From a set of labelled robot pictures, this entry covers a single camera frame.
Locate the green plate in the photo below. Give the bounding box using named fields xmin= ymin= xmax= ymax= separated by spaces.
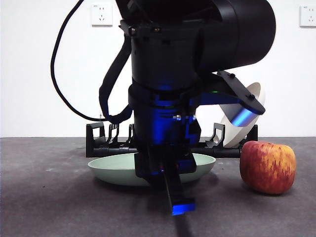
xmin=87 ymin=152 xmax=217 ymax=187

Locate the red yellow apple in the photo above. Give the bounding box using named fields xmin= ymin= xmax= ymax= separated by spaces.
xmin=239 ymin=140 xmax=297 ymax=195

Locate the cream plate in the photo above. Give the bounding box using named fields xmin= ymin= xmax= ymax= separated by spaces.
xmin=219 ymin=81 xmax=266 ymax=149

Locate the black plate rack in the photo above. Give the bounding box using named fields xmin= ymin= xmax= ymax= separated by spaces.
xmin=85 ymin=122 xmax=259 ymax=158

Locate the pale grey left wrist camera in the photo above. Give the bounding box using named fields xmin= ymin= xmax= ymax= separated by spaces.
xmin=217 ymin=70 xmax=266 ymax=128

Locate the black sleeved cable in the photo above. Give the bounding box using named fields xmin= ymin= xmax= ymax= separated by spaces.
xmin=98 ymin=48 xmax=135 ymax=124

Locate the thin black cable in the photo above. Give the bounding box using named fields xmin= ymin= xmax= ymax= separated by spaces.
xmin=50 ymin=0 xmax=109 ymax=122

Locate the white wall socket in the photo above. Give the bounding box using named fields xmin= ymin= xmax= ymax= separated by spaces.
xmin=91 ymin=4 xmax=113 ymax=27
xmin=300 ymin=5 xmax=316 ymax=28

